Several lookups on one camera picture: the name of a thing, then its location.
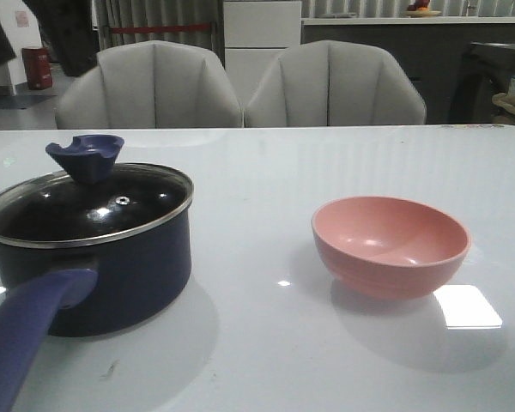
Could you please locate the pink bowl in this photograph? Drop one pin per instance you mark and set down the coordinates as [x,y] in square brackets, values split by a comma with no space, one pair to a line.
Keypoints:
[387,247]

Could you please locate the glass lid with blue knob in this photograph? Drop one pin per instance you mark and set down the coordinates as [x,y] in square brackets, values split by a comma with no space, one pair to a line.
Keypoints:
[93,199]

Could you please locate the right grey upholstered chair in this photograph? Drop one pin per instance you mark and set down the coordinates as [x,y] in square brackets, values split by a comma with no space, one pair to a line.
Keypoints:
[334,83]

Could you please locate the grey upholstered chair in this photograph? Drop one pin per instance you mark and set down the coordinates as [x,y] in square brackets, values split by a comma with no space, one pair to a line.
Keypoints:
[153,84]
[334,83]

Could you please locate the left grey upholstered chair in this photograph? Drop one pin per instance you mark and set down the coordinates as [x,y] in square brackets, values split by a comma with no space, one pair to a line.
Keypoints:
[153,84]

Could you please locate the dark blue saucepan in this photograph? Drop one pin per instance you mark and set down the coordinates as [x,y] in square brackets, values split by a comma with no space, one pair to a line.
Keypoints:
[85,291]

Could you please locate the white cabinet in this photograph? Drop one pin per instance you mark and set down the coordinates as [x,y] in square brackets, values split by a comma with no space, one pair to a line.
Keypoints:
[254,32]

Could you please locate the red barrier belt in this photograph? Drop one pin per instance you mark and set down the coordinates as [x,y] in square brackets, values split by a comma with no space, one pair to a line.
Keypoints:
[199,27]

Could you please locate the grey counter with white top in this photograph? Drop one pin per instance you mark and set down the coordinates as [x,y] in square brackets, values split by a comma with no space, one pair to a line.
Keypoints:
[429,49]

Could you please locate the fruit plate on counter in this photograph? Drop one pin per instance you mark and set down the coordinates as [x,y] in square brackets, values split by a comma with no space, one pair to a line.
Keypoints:
[421,8]

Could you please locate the walking person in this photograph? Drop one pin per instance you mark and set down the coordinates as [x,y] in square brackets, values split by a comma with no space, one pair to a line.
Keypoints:
[69,29]

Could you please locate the red bin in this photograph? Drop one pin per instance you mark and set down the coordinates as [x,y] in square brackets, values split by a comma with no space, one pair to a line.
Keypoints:
[37,67]

